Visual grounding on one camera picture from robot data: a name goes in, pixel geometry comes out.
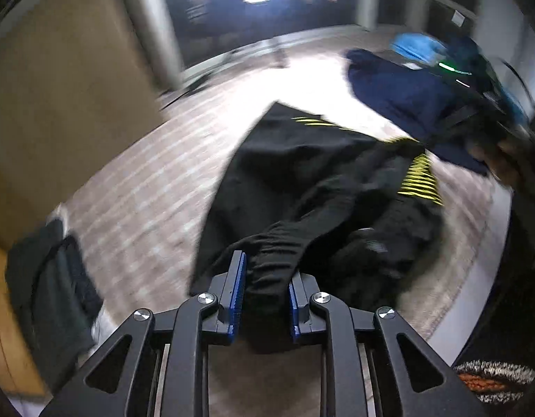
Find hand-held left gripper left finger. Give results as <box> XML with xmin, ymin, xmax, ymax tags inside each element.
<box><xmin>39</xmin><ymin>250</ymin><xmax>247</xmax><ymax>417</ymax></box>

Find wooden bed frame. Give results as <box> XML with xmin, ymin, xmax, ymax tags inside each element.
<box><xmin>0</xmin><ymin>237</ymin><xmax>49</xmax><ymax>400</ymax></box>

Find beige striped blanket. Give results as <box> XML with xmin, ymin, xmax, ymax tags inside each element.
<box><xmin>59</xmin><ymin>52</ymin><xmax>496</xmax><ymax>417</ymax></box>

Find navy blue garment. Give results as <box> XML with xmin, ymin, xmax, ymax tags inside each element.
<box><xmin>345</xmin><ymin>48</ymin><xmax>489</xmax><ymax>177</ymax></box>

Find dark glass window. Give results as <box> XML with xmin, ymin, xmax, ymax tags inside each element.
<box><xmin>159</xmin><ymin>0</ymin><xmax>359</xmax><ymax>70</ymax></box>

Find person's right hand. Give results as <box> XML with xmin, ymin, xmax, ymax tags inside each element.
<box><xmin>469</xmin><ymin>132</ymin><xmax>535</xmax><ymax>192</ymax></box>

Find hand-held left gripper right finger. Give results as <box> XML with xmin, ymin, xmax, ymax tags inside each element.
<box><xmin>288</xmin><ymin>271</ymin><xmax>489</xmax><ymax>417</ymax></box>

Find orange and white knitted cloth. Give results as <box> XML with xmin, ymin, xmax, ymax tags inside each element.
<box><xmin>453</xmin><ymin>358</ymin><xmax>535</xmax><ymax>406</ymax></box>

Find black pants with yellow stripes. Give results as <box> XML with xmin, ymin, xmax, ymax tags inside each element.
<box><xmin>188</xmin><ymin>101</ymin><xmax>444</xmax><ymax>353</ymax></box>

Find light blue cloth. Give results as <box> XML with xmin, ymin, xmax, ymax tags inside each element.
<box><xmin>389</xmin><ymin>32</ymin><xmax>448</xmax><ymax>68</ymax></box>

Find dark green folded garment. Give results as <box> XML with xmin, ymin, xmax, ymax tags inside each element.
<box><xmin>5</xmin><ymin>218</ymin><xmax>104</xmax><ymax>394</ymax></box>

